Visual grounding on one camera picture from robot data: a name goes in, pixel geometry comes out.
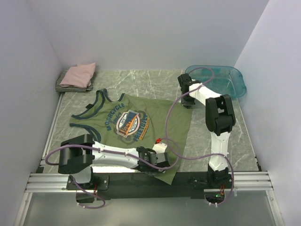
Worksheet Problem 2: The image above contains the green printed tank top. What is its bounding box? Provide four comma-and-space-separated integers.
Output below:
69, 89, 193, 186

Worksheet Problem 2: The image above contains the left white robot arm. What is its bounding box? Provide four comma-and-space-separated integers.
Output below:
58, 134, 170, 189

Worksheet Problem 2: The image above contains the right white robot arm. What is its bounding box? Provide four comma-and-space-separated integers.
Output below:
178, 73, 236, 188

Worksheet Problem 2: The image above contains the pink folded tank top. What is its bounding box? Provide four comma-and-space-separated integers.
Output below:
59, 63, 96, 88

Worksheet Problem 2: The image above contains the striped folded tank top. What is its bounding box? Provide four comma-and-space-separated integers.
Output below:
55, 70, 93, 93

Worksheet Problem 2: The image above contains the teal plastic bin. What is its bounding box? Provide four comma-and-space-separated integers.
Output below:
185, 65, 246, 99

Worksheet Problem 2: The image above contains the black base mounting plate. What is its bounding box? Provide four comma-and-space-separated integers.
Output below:
80, 172, 234, 200

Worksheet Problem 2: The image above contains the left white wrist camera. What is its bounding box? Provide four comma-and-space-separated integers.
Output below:
152, 138, 167, 154

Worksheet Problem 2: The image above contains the aluminium rail frame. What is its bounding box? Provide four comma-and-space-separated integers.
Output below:
14, 94, 275, 224

